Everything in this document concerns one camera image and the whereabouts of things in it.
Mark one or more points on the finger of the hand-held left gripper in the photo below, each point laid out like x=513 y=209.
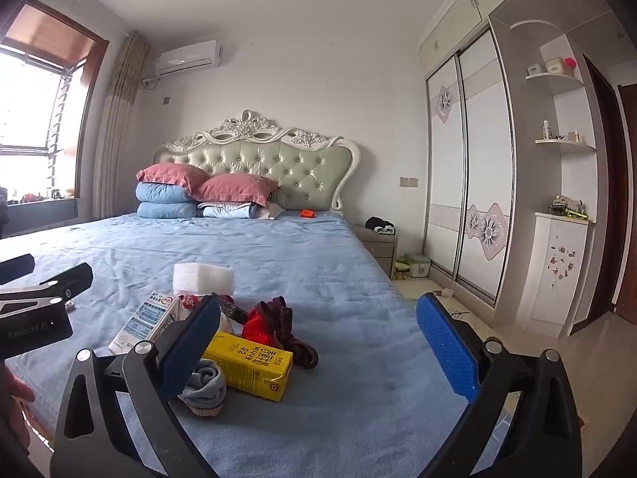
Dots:
x=15 y=268
x=69 y=279

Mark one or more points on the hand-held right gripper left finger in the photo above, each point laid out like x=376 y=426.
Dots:
x=191 y=351

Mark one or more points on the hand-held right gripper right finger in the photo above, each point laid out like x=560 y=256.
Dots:
x=448 y=348

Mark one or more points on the grey sock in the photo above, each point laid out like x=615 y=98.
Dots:
x=206 y=383

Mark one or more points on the white and blue drink carton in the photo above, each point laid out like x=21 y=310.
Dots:
x=142 y=321

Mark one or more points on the yellow drink carton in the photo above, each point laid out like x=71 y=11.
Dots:
x=249 y=363

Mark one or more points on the maroon cloth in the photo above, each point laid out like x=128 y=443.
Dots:
x=293 y=343

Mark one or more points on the person's left hand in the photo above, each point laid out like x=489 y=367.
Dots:
x=14 y=398

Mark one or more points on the red snack packet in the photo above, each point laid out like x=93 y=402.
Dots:
x=190 y=301

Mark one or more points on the small white floor object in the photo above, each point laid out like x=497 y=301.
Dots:
x=448 y=293

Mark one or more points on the black foam piece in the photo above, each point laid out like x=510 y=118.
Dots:
x=233 y=308

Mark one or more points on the white foam block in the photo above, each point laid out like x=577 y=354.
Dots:
x=204 y=279

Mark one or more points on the green and white storage box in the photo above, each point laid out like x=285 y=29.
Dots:
x=418 y=265

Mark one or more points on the folded blue quilt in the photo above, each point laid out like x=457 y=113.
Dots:
x=164 y=210
x=161 y=193

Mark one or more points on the grey nightstand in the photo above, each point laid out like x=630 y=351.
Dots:
x=380 y=251

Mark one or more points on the white corner cabinet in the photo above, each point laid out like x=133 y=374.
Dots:
x=557 y=274

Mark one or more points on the dark cloth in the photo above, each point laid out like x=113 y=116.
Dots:
x=378 y=224

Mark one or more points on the bed with tufted headboard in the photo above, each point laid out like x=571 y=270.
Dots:
x=308 y=269

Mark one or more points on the folded patterned blanket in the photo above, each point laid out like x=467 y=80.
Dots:
x=229 y=210

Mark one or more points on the pink pillow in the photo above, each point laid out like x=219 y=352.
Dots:
x=234 y=188
x=171 y=175

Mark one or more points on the beige curtain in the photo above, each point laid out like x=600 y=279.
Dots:
x=119 y=129

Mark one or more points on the white cloth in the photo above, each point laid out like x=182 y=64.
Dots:
x=274 y=211

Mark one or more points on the clutter of small tools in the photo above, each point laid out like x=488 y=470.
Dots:
x=567 y=206

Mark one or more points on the white sliding door wardrobe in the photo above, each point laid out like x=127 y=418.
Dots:
x=482 y=159

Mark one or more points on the dark wooden door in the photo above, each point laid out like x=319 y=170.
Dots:
x=609 y=199

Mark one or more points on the white bottle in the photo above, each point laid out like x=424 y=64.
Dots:
x=546 y=130

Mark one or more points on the white air conditioner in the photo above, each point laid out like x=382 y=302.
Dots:
x=188 y=57

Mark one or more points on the small white box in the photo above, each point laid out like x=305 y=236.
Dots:
x=534 y=69

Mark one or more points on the cream storage box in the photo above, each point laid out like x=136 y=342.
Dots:
x=555 y=66

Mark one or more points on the window with wooden frame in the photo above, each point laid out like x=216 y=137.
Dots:
x=40 y=109

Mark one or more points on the wall switch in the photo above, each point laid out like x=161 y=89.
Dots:
x=408 y=182

